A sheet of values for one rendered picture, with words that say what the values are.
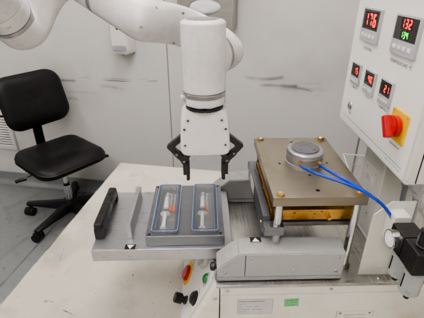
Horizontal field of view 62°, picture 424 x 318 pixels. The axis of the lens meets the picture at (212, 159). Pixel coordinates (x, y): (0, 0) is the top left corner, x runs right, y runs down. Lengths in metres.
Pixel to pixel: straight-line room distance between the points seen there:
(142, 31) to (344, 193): 0.49
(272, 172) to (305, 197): 0.10
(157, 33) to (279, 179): 0.38
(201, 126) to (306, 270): 0.35
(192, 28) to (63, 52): 1.94
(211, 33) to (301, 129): 1.71
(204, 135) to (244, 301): 0.35
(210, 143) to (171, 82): 1.59
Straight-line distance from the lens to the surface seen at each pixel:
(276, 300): 0.80
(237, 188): 0.94
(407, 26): 0.71
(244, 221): 0.90
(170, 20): 0.76
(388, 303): 0.89
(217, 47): 0.66
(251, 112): 2.26
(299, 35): 2.15
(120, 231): 0.83
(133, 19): 0.73
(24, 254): 2.45
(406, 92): 0.70
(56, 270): 1.11
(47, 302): 1.04
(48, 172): 2.21
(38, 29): 0.92
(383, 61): 0.77
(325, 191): 0.71
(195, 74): 0.66
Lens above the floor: 1.48
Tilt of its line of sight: 28 degrees down
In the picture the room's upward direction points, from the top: straight up
